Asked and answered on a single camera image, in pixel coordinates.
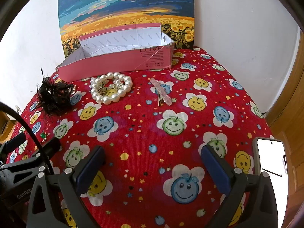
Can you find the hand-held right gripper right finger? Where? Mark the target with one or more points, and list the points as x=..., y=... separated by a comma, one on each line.
x=215, y=168

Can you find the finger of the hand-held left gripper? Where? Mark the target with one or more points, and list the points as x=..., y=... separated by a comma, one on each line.
x=48, y=146
x=14, y=142

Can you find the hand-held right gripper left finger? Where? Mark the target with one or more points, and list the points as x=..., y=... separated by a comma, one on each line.
x=91, y=168

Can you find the green earring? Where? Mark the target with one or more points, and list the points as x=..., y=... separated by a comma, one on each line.
x=43, y=136

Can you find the black feather hair accessory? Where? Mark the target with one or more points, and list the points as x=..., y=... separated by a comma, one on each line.
x=54, y=95

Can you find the pink hair clip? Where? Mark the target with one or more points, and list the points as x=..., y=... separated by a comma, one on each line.
x=161, y=92

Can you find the pink cardboard box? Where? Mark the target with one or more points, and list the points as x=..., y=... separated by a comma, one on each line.
x=114, y=65

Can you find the wooden furniture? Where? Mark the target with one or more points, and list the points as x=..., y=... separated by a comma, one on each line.
x=6, y=123

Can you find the white smartphone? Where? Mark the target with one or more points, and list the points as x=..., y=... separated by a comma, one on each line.
x=270, y=156

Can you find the red smiley flower cloth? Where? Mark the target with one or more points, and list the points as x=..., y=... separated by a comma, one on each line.
x=142, y=133

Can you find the wooden door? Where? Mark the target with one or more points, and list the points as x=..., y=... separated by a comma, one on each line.
x=292, y=99

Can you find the sunflower field painting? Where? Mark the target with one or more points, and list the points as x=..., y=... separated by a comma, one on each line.
x=123, y=7

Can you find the small white wall plug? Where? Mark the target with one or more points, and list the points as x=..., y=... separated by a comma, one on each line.
x=17, y=108

